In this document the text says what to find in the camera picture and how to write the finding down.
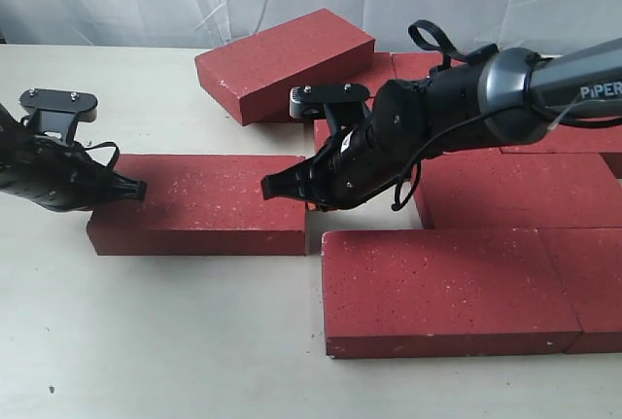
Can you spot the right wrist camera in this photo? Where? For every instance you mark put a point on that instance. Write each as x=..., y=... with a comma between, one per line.
x=341, y=105

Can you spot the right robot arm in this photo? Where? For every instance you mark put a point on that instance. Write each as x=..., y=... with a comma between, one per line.
x=486, y=99

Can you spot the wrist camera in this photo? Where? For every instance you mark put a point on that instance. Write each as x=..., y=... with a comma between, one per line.
x=54, y=111
x=341, y=105

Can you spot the red brick with white speckles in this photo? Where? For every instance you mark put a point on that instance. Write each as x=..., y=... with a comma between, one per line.
x=321, y=135

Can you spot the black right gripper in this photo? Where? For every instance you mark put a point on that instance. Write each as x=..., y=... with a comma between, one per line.
x=365, y=159

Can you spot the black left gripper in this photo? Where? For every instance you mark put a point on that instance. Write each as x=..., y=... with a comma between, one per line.
x=40, y=162

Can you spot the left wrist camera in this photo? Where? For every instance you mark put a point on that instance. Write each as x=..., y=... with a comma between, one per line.
x=54, y=111

